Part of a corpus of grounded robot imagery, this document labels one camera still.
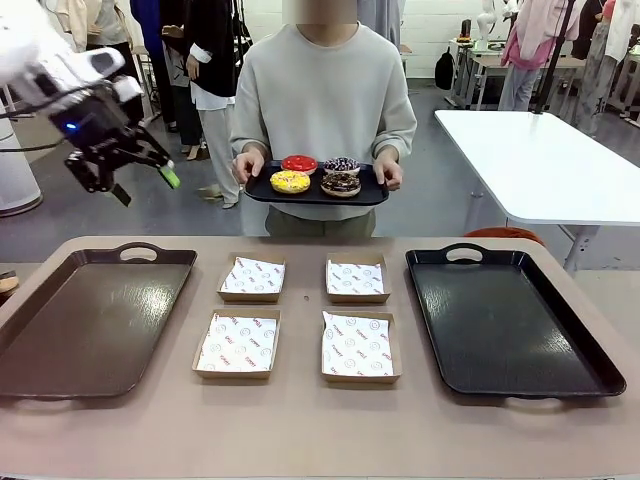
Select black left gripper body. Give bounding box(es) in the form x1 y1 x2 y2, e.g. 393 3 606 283
49 92 151 171

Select yellow sprinkled donut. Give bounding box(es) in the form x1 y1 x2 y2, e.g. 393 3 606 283
270 169 311 195

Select red glazed donut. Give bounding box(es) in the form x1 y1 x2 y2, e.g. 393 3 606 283
281 154 318 176

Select black serving tray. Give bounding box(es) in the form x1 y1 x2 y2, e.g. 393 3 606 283
243 160 391 206

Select brown cardboard donut box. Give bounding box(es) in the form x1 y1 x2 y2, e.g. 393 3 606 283
217 252 288 305
324 252 391 305
319 310 401 385
191 308 282 380

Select purple white drizzled donut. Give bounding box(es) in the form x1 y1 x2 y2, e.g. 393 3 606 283
322 156 361 177

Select chocolate nut donut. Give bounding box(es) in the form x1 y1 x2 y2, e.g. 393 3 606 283
320 172 362 198

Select person's right hand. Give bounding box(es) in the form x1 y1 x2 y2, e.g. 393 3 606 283
231 151 266 185

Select person's left hand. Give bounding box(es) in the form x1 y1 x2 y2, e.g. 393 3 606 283
372 153 404 191

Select tan rounded object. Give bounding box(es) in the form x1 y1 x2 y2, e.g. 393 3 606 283
0 269 22 306

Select person's khaki trousers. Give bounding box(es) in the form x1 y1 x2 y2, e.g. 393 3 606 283
264 204 377 239

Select person in grey sweater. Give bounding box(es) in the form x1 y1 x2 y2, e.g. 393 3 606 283
229 22 419 221

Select black backpack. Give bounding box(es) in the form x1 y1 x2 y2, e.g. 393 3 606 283
433 47 457 91

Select background workbench with equipment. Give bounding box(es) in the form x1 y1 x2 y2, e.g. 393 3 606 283
446 35 586 111

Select orange round stool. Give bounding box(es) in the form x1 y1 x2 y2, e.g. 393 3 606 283
462 226 546 246

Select large white table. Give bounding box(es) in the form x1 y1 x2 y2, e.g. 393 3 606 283
433 108 640 274

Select person in pink top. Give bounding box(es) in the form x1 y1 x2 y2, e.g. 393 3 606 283
499 0 584 112

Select black tripod pole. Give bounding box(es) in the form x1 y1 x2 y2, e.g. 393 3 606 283
532 0 576 115

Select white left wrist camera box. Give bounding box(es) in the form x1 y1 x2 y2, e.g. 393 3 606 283
85 47 127 79

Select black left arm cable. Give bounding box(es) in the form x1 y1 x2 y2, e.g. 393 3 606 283
0 102 69 154

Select white cylindrical pedestal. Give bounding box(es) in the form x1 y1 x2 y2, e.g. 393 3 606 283
0 84 44 217

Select brown tray with handles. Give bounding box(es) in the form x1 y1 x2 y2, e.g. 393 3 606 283
0 242 199 401

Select black tray with handles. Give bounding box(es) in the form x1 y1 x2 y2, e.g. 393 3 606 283
404 243 628 401

